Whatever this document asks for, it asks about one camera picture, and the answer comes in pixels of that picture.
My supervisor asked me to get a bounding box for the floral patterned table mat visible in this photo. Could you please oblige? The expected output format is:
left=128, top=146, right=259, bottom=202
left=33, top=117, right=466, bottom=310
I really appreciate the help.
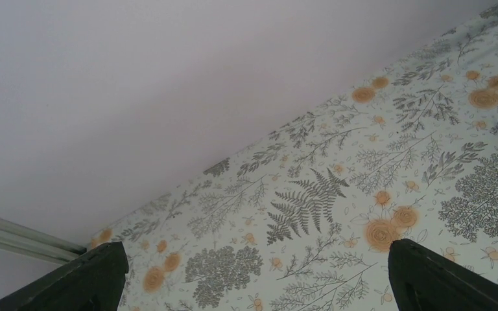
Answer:
left=90, top=2, right=498, bottom=310

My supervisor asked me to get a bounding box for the aluminium corner frame post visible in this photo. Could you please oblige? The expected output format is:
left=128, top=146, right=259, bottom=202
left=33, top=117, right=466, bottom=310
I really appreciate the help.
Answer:
left=0, top=218, right=87, bottom=264

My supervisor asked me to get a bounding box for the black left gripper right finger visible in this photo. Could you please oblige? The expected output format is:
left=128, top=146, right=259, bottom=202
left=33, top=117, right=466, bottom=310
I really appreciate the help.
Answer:
left=388, top=239, right=498, bottom=311

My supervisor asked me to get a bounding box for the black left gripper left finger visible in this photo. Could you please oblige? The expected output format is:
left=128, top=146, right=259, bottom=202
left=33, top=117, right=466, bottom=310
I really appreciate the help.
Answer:
left=0, top=242, right=129, bottom=310

